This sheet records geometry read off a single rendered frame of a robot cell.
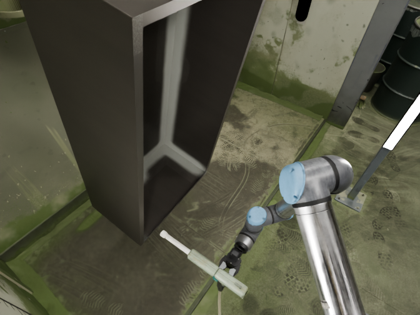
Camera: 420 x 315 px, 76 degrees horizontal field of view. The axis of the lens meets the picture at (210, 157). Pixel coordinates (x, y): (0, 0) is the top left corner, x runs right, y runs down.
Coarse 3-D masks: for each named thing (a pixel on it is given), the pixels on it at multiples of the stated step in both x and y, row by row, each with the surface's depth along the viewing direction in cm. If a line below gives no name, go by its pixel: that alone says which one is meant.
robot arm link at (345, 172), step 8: (336, 160) 81; (344, 160) 84; (344, 168) 80; (344, 176) 80; (352, 176) 84; (344, 184) 81; (336, 192) 89; (272, 208) 134; (280, 208) 126; (288, 208) 119; (272, 216) 132; (280, 216) 130; (288, 216) 128
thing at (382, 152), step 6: (384, 150) 175; (390, 150) 174; (378, 156) 181; (384, 156) 178; (372, 162) 186; (378, 162) 183; (366, 168) 195; (372, 168) 188; (366, 174) 194; (360, 180) 200; (366, 180) 197; (354, 186) 207; (360, 186) 204; (354, 192) 210
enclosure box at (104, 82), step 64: (64, 0) 52; (128, 0) 47; (192, 0) 56; (256, 0) 90; (64, 64) 67; (128, 64) 53; (192, 64) 124; (64, 128) 96; (128, 128) 69; (192, 128) 153; (128, 192) 99
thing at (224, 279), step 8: (168, 240) 133; (176, 240) 133; (184, 248) 130; (192, 256) 127; (200, 256) 127; (200, 264) 125; (208, 264) 124; (208, 272) 124; (216, 272) 122; (224, 272) 122; (224, 280) 120; (232, 280) 120; (232, 288) 118; (240, 288) 118; (240, 296) 119
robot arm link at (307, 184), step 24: (288, 168) 80; (312, 168) 79; (336, 168) 80; (288, 192) 81; (312, 192) 77; (312, 216) 77; (312, 240) 77; (336, 240) 76; (312, 264) 79; (336, 264) 75; (336, 288) 74; (336, 312) 74; (360, 312) 74
